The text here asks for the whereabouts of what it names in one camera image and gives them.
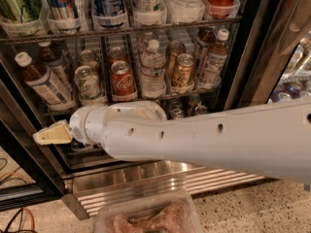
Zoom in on orange black cables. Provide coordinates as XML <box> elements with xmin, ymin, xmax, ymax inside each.
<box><xmin>0</xmin><ymin>206</ymin><xmax>38</xmax><ymax>233</ymax></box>

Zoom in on red bull can top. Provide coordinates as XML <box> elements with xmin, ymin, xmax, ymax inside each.
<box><xmin>49</xmin><ymin>0</ymin><xmax>79</xmax><ymax>20</ymax></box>

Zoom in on gold can front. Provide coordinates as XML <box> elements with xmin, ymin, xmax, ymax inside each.
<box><xmin>171</xmin><ymin>53</ymin><xmax>194</xmax><ymax>87</ymax></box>

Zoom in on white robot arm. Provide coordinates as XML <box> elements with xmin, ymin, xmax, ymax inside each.
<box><xmin>33</xmin><ymin>97</ymin><xmax>311</xmax><ymax>184</ymax></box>

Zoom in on fridge sliding door frame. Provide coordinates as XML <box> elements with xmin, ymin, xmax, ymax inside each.
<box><xmin>219</xmin><ymin>0</ymin><xmax>311</xmax><ymax>110</ymax></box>

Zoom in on tea bottle white cap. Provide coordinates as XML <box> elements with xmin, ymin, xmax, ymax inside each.
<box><xmin>15</xmin><ymin>51</ymin><xmax>72</xmax><ymax>105</ymax></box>
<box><xmin>198</xmin><ymin>28</ymin><xmax>229</xmax><ymax>87</ymax></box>

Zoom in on clear water bottle middle shelf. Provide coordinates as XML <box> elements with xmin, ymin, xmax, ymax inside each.
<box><xmin>140</xmin><ymin>39</ymin><xmax>166</xmax><ymax>98</ymax></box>

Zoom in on clear water bottle top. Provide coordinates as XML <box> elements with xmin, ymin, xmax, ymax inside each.
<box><xmin>164</xmin><ymin>0</ymin><xmax>205</xmax><ymax>23</ymax></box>

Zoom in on gold can behind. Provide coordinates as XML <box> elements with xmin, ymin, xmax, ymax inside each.
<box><xmin>166</xmin><ymin>41</ymin><xmax>186</xmax><ymax>79</ymax></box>

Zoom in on stainless fridge bottom grille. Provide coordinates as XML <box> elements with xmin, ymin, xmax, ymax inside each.
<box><xmin>62</xmin><ymin>161</ymin><xmax>263</xmax><ymax>219</ymax></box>

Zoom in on red cola can behind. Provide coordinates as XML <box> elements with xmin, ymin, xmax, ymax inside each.
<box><xmin>108</xmin><ymin>47</ymin><xmax>129</xmax><ymax>65</ymax></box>

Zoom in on green white soda can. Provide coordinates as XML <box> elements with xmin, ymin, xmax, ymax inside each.
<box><xmin>74</xmin><ymin>65</ymin><xmax>101</xmax><ymax>100</ymax></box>

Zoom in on clear plastic food container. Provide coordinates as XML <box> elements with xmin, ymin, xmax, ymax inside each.
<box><xmin>95</xmin><ymin>189</ymin><xmax>203</xmax><ymax>233</ymax></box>

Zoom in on tea bottle behind right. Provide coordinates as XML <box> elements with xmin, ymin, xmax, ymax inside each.
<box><xmin>193</xmin><ymin>27</ymin><xmax>215</xmax><ymax>73</ymax></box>

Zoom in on gold can bottom right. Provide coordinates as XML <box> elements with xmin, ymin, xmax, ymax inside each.
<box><xmin>194</xmin><ymin>105</ymin><xmax>209</xmax><ymax>116</ymax></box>

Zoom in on silver can behind green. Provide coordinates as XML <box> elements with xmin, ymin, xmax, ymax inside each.
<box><xmin>79</xmin><ymin>50</ymin><xmax>100</xmax><ymax>74</ymax></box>

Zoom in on silver green can bottom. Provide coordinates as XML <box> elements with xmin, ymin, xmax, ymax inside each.
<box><xmin>170</xmin><ymin>108</ymin><xmax>185</xmax><ymax>119</ymax></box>

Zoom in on red cola can front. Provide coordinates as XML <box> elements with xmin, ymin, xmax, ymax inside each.
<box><xmin>110</xmin><ymin>61</ymin><xmax>134</xmax><ymax>96</ymax></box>

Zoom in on tea bottle behind left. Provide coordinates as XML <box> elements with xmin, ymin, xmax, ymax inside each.
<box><xmin>39</xmin><ymin>42</ymin><xmax>73</xmax><ymax>91</ymax></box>

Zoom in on green can top shelf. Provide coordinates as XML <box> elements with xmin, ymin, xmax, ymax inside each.
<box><xmin>0</xmin><ymin>0</ymin><xmax>42</xmax><ymax>23</ymax></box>

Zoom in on gold can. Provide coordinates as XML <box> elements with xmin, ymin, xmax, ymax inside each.
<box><xmin>166</xmin><ymin>41</ymin><xmax>186</xmax><ymax>79</ymax></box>
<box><xmin>194</xmin><ymin>105</ymin><xmax>209</xmax><ymax>116</ymax></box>
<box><xmin>171</xmin><ymin>53</ymin><xmax>194</xmax><ymax>87</ymax></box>

